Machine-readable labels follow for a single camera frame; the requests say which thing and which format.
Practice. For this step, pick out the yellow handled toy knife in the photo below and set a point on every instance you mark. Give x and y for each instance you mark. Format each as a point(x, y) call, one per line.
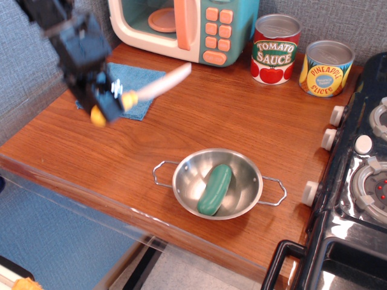
point(127, 100)

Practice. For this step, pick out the green toy cucumber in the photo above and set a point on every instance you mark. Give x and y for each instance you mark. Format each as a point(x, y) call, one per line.
point(215, 191)

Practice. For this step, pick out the pineapple slices can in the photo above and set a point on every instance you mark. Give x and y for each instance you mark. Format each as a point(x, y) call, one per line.
point(326, 67)

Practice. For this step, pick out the teal toy microwave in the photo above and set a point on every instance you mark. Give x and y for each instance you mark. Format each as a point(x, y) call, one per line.
point(207, 32)

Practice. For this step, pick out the white stove knob middle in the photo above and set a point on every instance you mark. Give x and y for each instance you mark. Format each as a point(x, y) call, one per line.
point(328, 139)

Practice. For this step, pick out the pink microwave turntable plate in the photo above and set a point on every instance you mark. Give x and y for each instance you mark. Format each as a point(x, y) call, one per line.
point(163, 20)

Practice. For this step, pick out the tomato sauce can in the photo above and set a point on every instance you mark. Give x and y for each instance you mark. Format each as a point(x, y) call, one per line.
point(275, 44)

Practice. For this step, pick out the blue folded cloth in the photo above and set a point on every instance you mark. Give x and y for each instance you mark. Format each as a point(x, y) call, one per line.
point(131, 78)

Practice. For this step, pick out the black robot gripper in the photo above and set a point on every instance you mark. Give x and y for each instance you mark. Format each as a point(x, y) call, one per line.
point(82, 49)

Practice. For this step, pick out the silver metal bowl with handles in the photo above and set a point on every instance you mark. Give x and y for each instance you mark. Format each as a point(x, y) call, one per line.
point(245, 190)

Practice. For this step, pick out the black toy stove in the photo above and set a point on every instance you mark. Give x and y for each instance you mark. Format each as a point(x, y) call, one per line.
point(346, 232)

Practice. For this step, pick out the black oven door handle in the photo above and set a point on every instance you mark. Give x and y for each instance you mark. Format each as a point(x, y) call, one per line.
point(284, 249)

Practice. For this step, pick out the white stove knob top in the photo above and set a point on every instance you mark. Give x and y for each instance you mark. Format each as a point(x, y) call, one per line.
point(336, 115)

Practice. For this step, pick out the white stove knob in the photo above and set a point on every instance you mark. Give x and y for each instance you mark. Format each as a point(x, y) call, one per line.
point(309, 193)
point(328, 139)
point(336, 115)

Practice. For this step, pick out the white stove knob bottom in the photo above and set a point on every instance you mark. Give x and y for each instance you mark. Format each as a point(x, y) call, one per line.
point(309, 193)

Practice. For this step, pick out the orange object at corner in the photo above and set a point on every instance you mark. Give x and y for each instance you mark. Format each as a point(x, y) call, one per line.
point(26, 284)

